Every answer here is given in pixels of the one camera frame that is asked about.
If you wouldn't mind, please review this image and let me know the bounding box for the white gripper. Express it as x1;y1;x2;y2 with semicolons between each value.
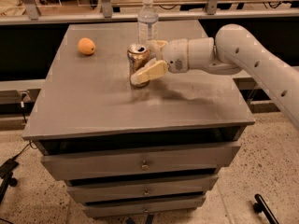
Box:
130;37;215;85

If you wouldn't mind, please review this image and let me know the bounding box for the orange soda can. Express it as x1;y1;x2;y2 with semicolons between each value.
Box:
127;43;150;76

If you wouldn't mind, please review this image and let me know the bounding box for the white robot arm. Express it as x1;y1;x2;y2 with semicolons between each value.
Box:
130;24;299;128

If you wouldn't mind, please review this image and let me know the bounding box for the clear plastic water bottle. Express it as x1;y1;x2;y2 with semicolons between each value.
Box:
137;0;159;45

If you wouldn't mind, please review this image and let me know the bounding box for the grey metal railing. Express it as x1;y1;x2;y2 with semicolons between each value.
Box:
0;0;299;25

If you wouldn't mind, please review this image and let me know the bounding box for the orange fruit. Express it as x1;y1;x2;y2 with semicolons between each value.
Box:
78;37;95;55

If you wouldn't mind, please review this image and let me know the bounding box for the grey drawer cabinet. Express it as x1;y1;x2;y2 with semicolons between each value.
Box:
23;22;254;207

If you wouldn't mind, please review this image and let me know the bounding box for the top grey drawer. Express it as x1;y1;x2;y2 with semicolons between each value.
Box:
41;141;241;180

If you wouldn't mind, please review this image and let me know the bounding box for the grey drawer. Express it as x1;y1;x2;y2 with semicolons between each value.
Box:
67;175;218;203
82;195;206;218
41;141;241;180

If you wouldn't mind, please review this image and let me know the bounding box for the middle grey drawer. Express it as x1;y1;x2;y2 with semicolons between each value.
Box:
67;175;218;203

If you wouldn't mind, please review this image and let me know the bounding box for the bottom grey drawer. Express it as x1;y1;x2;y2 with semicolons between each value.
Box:
82;195;206;218

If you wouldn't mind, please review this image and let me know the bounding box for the black chair leg right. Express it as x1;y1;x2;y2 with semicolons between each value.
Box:
252;194;279;224

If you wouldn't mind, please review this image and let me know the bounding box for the black chair leg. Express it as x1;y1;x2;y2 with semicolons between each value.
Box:
252;194;279;224
0;172;18;203

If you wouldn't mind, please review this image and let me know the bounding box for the black chair leg left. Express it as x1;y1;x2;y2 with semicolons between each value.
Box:
0;172;18;203

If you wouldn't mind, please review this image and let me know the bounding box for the black power adapter with cable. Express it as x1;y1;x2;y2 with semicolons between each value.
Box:
0;143;31;178

